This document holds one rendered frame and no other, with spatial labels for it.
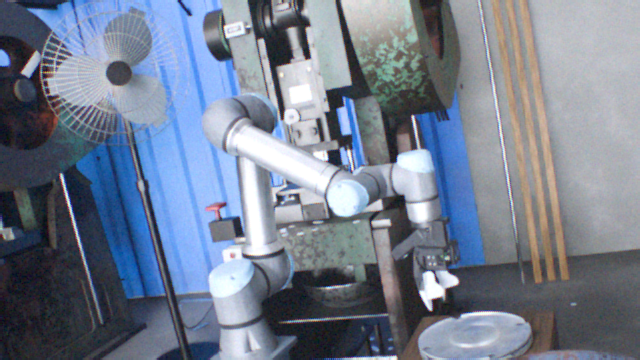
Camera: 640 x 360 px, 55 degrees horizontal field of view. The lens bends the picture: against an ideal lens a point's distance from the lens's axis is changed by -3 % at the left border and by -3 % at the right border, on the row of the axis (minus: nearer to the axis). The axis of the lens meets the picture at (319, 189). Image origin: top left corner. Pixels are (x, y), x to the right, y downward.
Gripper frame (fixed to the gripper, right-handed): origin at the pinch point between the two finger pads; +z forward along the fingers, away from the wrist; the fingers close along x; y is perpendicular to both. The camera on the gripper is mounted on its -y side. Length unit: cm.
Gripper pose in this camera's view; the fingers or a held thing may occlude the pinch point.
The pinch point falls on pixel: (433, 300)
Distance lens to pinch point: 151.4
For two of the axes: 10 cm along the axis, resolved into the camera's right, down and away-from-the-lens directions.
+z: 2.1, 9.7, 1.5
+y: 7.4, -0.6, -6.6
